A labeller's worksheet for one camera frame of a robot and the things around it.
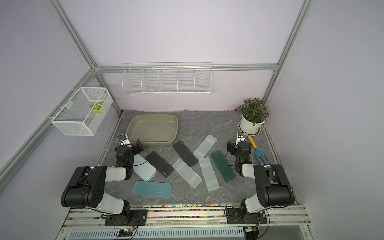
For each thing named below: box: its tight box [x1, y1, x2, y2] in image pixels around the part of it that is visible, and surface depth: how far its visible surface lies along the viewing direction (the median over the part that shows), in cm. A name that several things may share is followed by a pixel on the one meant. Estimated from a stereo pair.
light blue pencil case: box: [132, 180, 173, 198], surface depth 85 cm
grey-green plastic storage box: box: [126, 114, 179, 146], surface depth 113 cm
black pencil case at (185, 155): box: [173, 140, 198, 167], surface depth 98 cm
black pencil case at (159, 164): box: [145, 150, 174, 178], surface depth 91 cm
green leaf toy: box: [89, 100, 105, 115], surface depth 83 cm
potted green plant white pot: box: [235, 97, 270, 136], surface depth 98 cm
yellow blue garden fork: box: [247, 135, 270, 165], surface depth 97 cm
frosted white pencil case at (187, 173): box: [172, 158, 203, 188], surface depth 89 cm
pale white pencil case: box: [132, 153, 157, 182], surface depth 88 cm
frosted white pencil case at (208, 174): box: [199, 157, 220, 192], surface depth 88 cm
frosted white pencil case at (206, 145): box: [193, 134, 217, 159], surface depth 101 cm
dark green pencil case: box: [211, 150, 237, 183], surface depth 93 cm
